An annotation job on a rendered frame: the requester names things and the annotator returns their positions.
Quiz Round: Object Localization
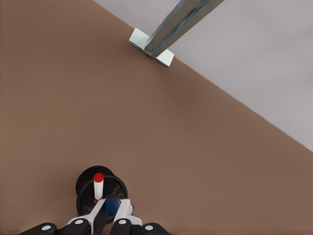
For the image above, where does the blue capped marker pen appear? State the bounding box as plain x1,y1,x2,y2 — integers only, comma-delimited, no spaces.
104,197,122,217

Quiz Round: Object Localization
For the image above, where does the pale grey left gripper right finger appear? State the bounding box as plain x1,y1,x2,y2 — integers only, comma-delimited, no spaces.
112,199,142,227

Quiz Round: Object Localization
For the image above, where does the silver frame post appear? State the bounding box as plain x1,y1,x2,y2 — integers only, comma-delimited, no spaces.
144,0,225,57

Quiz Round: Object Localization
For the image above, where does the black mesh pen holder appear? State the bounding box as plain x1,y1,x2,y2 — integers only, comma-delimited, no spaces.
75,165,129,217

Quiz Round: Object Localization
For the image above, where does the silver post foot plate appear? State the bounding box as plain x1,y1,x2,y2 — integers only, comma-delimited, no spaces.
128,27,175,68

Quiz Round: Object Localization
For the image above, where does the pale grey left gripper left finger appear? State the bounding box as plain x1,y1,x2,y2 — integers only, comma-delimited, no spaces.
66,198,106,235

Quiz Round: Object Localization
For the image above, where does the red capped white marker pen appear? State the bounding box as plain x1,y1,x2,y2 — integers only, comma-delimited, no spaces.
93,172,104,204

